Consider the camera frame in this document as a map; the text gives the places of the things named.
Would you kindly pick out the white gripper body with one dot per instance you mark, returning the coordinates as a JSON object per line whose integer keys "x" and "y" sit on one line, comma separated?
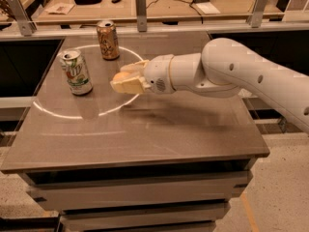
{"x": 156, "y": 73}

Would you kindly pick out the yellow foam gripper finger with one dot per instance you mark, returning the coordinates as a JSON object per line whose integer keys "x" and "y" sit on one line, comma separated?
{"x": 130, "y": 85}
{"x": 137, "y": 67}

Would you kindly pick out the orange fruit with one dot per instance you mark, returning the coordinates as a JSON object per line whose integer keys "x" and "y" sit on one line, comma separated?
{"x": 119, "y": 76}

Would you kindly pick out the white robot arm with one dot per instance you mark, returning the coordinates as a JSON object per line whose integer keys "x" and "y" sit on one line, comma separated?
{"x": 221, "y": 70}

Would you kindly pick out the brown soda can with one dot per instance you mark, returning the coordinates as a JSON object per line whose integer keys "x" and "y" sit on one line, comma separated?
{"x": 108, "y": 40}

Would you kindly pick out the white green 7up can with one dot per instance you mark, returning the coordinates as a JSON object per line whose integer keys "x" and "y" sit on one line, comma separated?
{"x": 76, "y": 70}

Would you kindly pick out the small black device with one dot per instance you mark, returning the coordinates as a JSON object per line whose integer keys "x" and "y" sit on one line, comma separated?
{"x": 115, "y": 1}

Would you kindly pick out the white paper sheet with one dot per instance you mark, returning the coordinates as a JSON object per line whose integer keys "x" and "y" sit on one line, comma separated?
{"x": 208, "y": 8}

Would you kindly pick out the black object on desk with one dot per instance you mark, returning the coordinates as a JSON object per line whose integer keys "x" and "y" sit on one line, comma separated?
{"x": 86, "y": 2}

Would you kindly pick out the grey drawer cabinet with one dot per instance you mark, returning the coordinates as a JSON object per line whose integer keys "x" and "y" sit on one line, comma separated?
{"x": 111, "y": 162}

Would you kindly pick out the brown paper packet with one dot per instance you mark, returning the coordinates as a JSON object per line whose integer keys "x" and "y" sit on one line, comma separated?
{"x": 60, "y": 9}

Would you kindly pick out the middle metal bracket post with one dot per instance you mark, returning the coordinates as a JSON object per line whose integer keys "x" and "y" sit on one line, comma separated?
{"x": 141, "y": 15}

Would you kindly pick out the metal bracket post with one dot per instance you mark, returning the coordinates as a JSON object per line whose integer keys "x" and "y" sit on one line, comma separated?
{"x": 141, "y": 15}
{"x": 25, "y": 24}
{"x": 256, "y": 16}

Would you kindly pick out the right metal bracket post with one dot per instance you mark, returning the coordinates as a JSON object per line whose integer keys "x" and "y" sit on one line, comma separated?
{"x": 256, "y": 16}

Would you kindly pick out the left metal bracket post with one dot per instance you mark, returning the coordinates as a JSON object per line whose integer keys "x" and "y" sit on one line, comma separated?
{"x": 25, "y": 24}

